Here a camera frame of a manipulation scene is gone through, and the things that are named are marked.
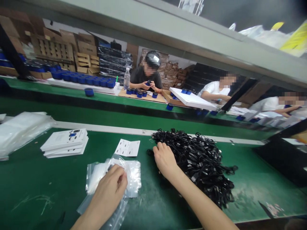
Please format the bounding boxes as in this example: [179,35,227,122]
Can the person's left hand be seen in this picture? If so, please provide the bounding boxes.
[92,165,129,208]

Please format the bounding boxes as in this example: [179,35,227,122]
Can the person's right hand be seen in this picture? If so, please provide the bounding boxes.
[153,142,187,183]

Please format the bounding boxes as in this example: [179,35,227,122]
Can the clear zip bag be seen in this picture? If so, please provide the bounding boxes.
[76,153,130,230]

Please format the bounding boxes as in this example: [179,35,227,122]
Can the pile of small zip bags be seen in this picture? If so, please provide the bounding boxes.
[86,159,142,199]

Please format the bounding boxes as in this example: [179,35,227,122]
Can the unfolded white leaflet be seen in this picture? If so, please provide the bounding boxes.
[114,138,141,157]

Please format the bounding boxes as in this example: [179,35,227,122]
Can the stack of white booklets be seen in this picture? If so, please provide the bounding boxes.
[40,128,90,159]

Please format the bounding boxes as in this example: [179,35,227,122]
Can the white flat box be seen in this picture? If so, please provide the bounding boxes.
[169,87,218,111]

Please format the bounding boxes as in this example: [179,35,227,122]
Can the brown cardboard sheet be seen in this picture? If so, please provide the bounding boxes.
[118,87,168,104]

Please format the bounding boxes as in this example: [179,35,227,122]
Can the cluster of blue black speakers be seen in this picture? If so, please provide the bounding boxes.
[125,87,159,99]

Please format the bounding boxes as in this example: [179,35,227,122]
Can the clear water bottle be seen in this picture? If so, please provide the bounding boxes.
[123,67,131,90]

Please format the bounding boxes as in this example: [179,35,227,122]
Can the heap of large plastic bags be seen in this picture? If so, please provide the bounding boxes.
[0,111,58,161]

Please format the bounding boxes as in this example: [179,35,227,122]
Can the long white tray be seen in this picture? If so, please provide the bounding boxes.
[47,78,121,95]

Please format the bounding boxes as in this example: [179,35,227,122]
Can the row of blue speakers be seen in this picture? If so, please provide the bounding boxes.
[49,69,116,88]

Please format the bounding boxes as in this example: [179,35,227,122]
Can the black box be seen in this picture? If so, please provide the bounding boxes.
[254,137,307,188]

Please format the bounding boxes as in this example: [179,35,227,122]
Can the grey overhead shelf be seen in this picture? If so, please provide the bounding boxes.
[0,0,307,91]

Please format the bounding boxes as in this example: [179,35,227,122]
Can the stack of cartons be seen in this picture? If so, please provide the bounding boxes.
[0,14,139,77]

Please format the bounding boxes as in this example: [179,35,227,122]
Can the pile of black cables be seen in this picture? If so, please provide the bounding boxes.
[146,128,238,209]

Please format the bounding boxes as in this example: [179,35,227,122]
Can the black slanted post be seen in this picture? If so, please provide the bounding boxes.
[0,24,33,81]
[219,78,257,113]

